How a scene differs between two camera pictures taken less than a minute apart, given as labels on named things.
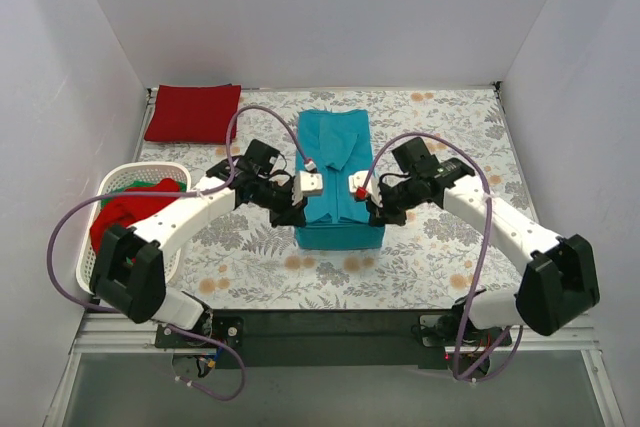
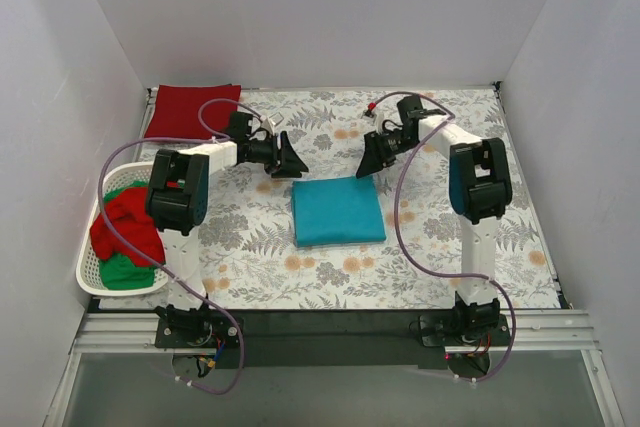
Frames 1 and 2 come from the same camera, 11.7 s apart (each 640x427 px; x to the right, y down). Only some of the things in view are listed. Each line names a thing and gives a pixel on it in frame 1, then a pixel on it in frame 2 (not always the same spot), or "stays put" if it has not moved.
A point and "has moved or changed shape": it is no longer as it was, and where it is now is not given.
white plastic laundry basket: x=130 y=173 stays put
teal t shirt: x=340 y=144 has moved or changed shape
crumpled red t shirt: x=123 y=212 stays put
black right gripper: x=382 y=212 to x=381 y=150
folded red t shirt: x=194 y=113 stays put
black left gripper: x=288 y=212 to x=276 y=153
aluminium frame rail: x=102 y=333 stays put
